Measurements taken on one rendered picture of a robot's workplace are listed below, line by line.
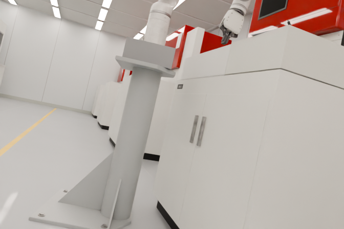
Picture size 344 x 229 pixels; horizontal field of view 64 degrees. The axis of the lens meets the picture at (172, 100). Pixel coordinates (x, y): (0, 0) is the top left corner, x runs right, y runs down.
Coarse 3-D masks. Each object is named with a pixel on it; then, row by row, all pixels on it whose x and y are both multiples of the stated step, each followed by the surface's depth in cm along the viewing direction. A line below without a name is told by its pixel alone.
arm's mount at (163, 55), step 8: (128, 40) 137; (136, 40) 137; (128, 48) 137; (136, 48) 137; (144, 48) 138; (152, 48) 138; (160, 48) 138; (168, 48) 139; (128, 56) 137; (136, 56) 137; (144, 56) 138; (152, 56) 138; (160, 56) 138; (168, 56) 138; (160, 64) 138; (168, 64) 138
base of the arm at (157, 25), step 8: (152, 16) 147; (160, 16) 146; (152, 24) 146; (160, 24) 146; (168, 24) 150; (152, 32) 145; (160, 32) 146; (144, 40) 147; (152, 40) 144; (160, 40) 146
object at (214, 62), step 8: (224, 48) 126; (192, 56) 161; (200, 56) 151; (208, 56) 141; (216, 56) 132; (224, 56) 125; (184, 64) 171; (192, 64) 158; (200, 64) 148; (208, 64) 138; (216, 64) 131; (224, 64) 123; (184, 72) 168; (192, 72) 156; (200, 72) 146; (208, 72) 137; (216, 72) 129; (224, 72) 121
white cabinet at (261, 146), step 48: (192, 96) 148; (240, 96) 105; (288, 96) 89; (336, 96) 96; (192, 144) 134; (240, 144) 98; (288, 144) 90; (336, 144) 97; (192, 192) 124; (240, 192) 92; (288, 192) 90; (336, 192) 97
